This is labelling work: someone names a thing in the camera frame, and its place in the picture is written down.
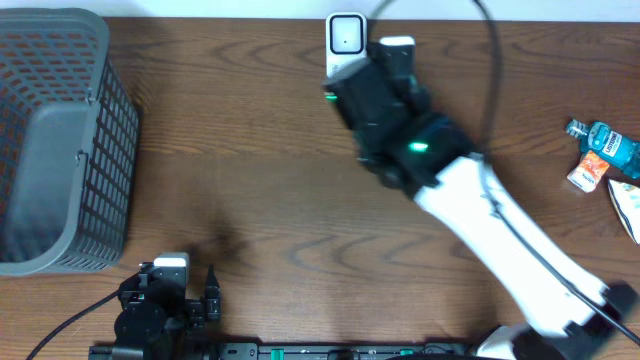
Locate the orange small box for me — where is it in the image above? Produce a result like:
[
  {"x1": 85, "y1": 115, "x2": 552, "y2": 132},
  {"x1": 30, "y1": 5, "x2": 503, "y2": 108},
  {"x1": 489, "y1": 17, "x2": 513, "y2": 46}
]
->
[{"x1": 567, "y1": 150, "x2": 610, "y2": 193}]

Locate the blue mouthwash bottle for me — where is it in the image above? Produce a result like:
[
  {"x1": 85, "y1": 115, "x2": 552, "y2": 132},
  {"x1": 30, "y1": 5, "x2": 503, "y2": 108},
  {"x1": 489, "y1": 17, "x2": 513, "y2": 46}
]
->
[{"x1": 565, "y1": 119, "x2": 639, "y2": 179}]

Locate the yellow snack bag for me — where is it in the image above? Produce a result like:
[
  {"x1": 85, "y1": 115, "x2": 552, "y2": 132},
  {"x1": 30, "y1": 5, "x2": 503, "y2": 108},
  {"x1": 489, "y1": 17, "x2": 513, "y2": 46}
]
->
[{"x1": 608, "y1": 180, "x2": 640, "y2": 245}]

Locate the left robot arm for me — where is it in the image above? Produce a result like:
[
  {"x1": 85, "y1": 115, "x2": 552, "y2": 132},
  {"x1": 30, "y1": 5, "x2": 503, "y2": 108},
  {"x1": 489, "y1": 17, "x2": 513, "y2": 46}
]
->
[{"x1": 111, "y1": 262, "x2": 221, "y2": 359}]

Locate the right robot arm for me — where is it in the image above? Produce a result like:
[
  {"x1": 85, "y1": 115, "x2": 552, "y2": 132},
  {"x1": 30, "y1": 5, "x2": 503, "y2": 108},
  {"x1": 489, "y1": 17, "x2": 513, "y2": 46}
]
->
[{"x1": 324, "y1": 58, "x2": 639, "y2": 359}]

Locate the white barcode scanner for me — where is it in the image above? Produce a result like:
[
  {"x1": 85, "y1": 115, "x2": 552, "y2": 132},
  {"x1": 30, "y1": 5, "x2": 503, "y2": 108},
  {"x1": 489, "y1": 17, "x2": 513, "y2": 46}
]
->
[{"x1": 325, "y1": 12, "x2": 368, "y2": 77}]

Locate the grey plastic mesh basket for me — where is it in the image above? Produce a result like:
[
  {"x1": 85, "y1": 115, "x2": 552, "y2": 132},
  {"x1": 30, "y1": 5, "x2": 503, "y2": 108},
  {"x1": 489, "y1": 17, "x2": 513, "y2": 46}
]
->
[{"x1": 1, "y1": 8, "x2": 140, "y2": 276}]

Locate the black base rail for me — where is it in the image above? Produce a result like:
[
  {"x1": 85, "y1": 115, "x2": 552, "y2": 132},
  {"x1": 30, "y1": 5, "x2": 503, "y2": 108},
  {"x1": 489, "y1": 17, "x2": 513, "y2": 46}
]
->
[{"x1": 89, "y1": 341, "x2": 481, "y2": 360}]

